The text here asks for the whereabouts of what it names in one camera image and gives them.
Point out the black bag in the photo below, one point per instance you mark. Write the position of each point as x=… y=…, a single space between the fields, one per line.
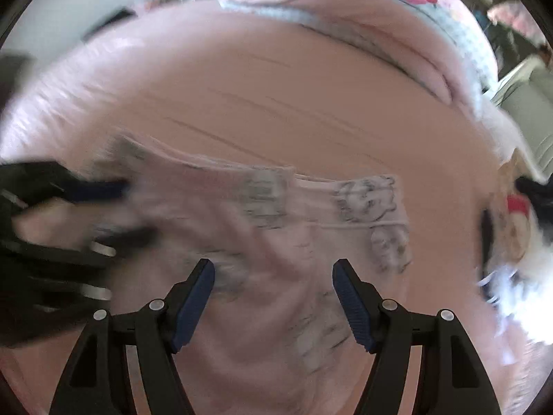
x=114 y=18

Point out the folded cream garment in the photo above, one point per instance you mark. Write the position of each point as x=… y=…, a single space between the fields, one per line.
x=515 y=238

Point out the grey padded headboard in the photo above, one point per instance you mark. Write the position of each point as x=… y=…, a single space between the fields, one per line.
x=525 y=93

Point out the pink bed sheet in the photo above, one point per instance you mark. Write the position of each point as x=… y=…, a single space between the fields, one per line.
x=254 y=91

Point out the folded pink checkered duvet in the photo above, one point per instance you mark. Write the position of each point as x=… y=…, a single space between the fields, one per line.
x=437 y=43

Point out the light pink pillow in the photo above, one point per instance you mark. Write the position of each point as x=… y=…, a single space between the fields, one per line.
x=506 y=137

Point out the pink cartoon print pajama pants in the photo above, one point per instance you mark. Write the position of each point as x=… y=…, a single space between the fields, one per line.
x=273 y=338

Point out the folded white striped garment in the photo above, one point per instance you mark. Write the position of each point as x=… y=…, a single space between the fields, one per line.
x=520 y=302

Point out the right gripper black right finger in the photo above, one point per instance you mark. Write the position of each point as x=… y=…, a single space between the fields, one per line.
x=452 y=378

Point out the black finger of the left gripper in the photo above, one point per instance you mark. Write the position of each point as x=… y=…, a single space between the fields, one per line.
x=50 y=180
x=120 y=241

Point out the folded navy garment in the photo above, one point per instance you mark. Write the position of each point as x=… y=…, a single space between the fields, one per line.
x=541 y=198

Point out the pink hanging garment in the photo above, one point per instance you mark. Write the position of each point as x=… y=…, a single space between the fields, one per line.
x=514 y=14

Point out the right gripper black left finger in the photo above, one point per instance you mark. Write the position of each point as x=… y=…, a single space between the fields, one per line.
x=96 y=378

